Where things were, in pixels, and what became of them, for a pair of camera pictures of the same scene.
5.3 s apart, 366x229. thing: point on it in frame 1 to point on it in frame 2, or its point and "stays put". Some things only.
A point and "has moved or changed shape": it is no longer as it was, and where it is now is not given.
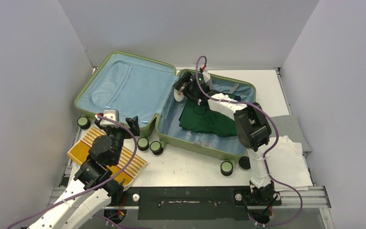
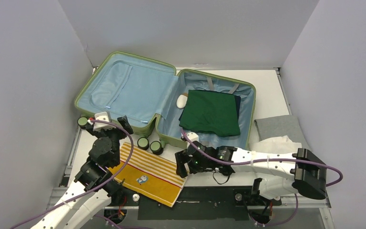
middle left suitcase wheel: (143, 143) stays put
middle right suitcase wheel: (156, 147) stays put
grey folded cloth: (290, 126) stays put
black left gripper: (134, 129) to (123, 122)
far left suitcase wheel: (83, 122) stays put
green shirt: (210, 122) stays put
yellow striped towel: (129, 164) has moved or changed shape
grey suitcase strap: (211, 87) stays put
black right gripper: (185, 85) to (186, 162)
